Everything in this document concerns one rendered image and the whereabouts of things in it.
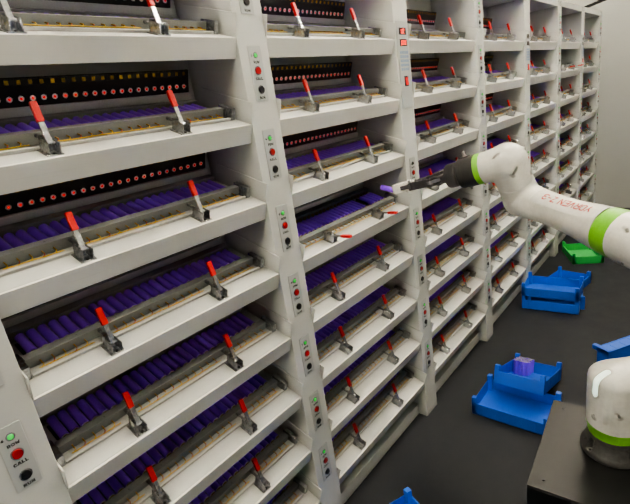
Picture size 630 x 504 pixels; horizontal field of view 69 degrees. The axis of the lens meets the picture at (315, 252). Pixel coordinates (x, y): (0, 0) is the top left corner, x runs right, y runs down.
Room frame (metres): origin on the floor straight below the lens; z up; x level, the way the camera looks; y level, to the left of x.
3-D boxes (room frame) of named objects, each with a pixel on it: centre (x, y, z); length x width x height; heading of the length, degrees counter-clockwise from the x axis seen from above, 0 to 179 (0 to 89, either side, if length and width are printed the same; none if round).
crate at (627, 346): (1.69, -1.27, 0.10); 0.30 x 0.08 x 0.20; 105
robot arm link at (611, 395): (0.97, -0.72, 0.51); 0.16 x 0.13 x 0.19; 101
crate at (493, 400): (1.59, -0.74, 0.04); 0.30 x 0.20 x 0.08; 48
